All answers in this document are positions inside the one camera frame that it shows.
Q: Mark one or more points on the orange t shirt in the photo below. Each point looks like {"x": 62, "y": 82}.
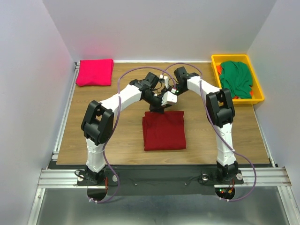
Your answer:
{"x": 219, "y": 69}

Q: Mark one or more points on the folded pink t shirt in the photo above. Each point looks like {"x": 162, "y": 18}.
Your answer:
{"x": 95, "y": 72}

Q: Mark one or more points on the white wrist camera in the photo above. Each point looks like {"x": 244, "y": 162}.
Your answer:
{"x": 164, "y": 80}
{"x": 168, "y": 99}

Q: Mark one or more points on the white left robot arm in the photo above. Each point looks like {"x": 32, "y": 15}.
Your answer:
{"x": 101, "y": 119}

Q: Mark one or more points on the green t shirt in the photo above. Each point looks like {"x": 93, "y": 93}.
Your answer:
{"x": 237, "y": 78}

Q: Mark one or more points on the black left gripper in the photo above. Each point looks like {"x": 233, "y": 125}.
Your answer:
{"x": 158, "y": 108}

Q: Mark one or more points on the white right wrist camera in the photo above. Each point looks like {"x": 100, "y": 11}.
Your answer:
{"x": 164, "y": 80}

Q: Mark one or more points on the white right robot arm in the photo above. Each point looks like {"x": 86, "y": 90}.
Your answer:
{"x": 220, "y": 113}

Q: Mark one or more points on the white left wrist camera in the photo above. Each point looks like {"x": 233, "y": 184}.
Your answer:
{"x": 168, "y": 99}

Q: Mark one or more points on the dark red t shirt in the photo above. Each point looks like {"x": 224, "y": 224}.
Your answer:
{"x": 163, "y": 131}

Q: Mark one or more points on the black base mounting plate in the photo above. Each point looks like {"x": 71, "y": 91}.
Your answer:
{"x": 135, "y": 180}

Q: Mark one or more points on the aluminium frame rail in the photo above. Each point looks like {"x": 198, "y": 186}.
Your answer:
{"x": 265, "y": 177}

